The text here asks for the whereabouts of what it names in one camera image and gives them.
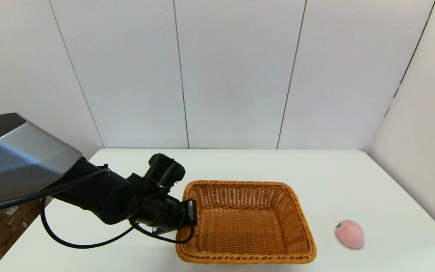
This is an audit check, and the orange wicker basket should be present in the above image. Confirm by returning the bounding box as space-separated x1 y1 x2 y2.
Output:
175 180 317 264

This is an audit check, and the pink toy peach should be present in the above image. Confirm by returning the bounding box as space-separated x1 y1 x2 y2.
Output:
335 220 365 250

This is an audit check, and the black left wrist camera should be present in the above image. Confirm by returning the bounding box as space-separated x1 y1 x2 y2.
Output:
143 153 186 189

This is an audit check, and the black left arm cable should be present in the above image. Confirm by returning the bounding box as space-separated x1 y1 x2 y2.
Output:
0 168 196 249

